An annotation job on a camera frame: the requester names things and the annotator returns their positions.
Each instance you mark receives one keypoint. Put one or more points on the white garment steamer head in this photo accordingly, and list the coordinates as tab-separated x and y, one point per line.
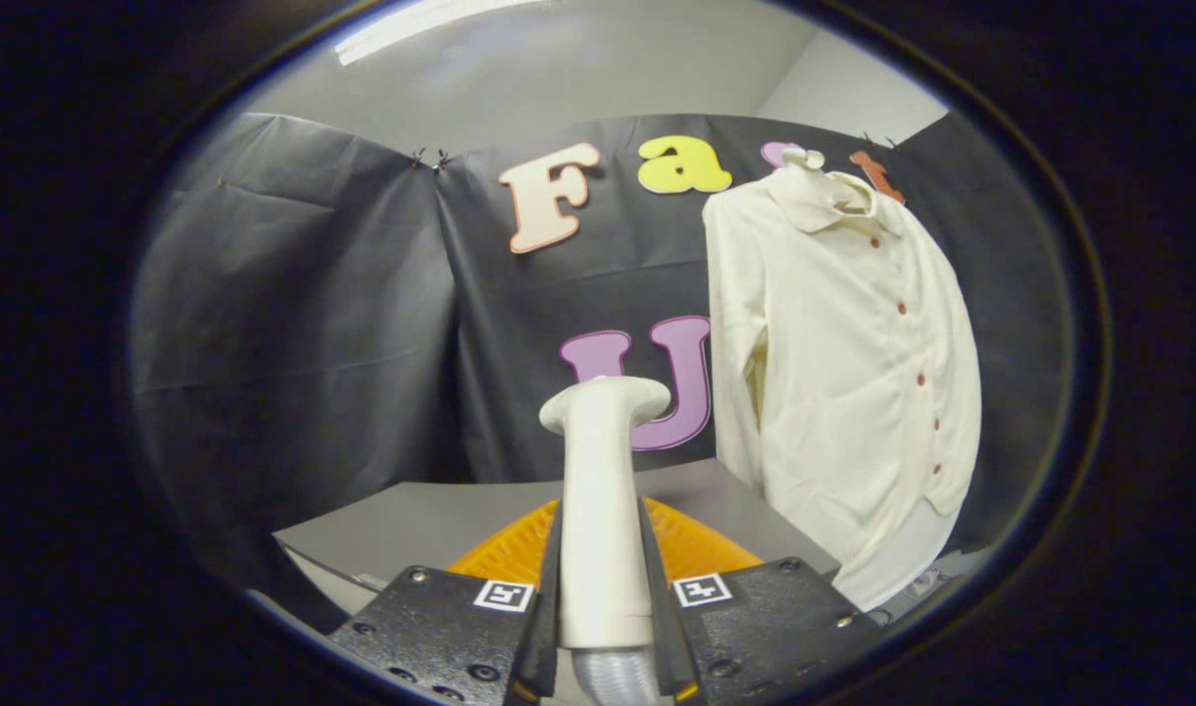
603	510

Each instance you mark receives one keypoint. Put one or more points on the black backdrop cloth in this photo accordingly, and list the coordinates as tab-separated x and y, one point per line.
314	324

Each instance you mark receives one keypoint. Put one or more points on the grey and white cabinet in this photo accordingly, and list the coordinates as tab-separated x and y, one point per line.
412	529

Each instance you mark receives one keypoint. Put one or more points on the white clothes hanger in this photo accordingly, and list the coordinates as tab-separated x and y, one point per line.
802	157

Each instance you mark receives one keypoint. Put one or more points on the cream button shirt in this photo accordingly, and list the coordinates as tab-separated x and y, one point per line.
833	373

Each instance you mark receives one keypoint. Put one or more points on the white padded garment board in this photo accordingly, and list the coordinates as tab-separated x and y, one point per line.
902	559

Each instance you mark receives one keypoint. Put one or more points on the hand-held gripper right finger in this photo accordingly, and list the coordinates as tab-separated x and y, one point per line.
662	628

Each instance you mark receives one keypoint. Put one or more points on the ceiling light panel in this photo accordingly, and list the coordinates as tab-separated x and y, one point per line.
412	25

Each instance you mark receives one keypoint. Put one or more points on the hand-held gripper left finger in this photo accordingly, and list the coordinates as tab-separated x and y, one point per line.
547	628

